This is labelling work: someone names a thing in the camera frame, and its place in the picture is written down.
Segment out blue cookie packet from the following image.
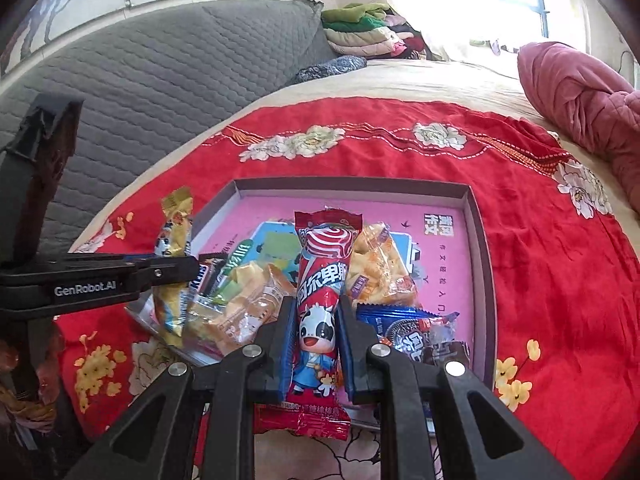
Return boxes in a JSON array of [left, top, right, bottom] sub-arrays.
[[356, 305, 461, 367]]

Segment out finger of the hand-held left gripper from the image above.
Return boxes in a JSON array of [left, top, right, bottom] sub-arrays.
[[125, 255, 199, 295]]

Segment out red floral blanket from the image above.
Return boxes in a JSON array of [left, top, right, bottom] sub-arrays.
[[55, 97, 640, 480]]

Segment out small dark brown packet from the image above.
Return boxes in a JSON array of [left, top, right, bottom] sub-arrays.
[[420, 341, 472, 367]]

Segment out brown chocolate bar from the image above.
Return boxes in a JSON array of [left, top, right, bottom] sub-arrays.
[[192, 255, 229, 294]]

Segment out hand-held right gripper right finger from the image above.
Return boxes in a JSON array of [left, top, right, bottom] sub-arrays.
[[337, 297, 576, 480]]

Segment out clear cake packet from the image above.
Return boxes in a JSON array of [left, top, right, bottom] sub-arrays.
[[182, 261, 297, 357]]

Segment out green snack packet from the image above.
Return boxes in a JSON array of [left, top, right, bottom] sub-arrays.
[[220, 231, 302, 307]]

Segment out pink quilt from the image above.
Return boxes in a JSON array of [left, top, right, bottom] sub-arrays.
[[517, 42, 640, 212]]

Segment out red candy packet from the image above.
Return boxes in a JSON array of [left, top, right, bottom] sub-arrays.
[[252, 207, 364, 442]]

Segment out grey quilted headboard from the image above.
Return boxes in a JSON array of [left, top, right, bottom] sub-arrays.
[[0, 0, 337, 261]]

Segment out window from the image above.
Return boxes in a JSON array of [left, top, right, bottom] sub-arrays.
[[380, 0, 551, 61]]

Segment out dark patterned cloth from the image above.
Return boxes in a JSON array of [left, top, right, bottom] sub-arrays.
[[295, 56, 369, 87]]

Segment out orange cracker packet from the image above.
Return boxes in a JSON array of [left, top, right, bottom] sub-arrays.
[[347, 221, 419, 309]]

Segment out grey cardboard box tray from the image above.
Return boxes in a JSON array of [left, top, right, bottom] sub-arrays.
[[187, 177, 499, 387]]

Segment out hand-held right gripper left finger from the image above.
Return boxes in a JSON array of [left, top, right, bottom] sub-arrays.
[[65, 296, 299, 480]]

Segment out yellow milk snack packet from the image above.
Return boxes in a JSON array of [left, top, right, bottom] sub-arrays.
[[152, 187, 197, 337]]

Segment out beige bed sheet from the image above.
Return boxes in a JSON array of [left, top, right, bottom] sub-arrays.
[[70, 57, 640, 241]]

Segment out pink book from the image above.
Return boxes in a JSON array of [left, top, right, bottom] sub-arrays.
[[200, 199, 476, 372]]

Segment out stack of folded clothes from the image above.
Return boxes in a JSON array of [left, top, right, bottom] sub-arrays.
[[320, 2, 442, 62]]

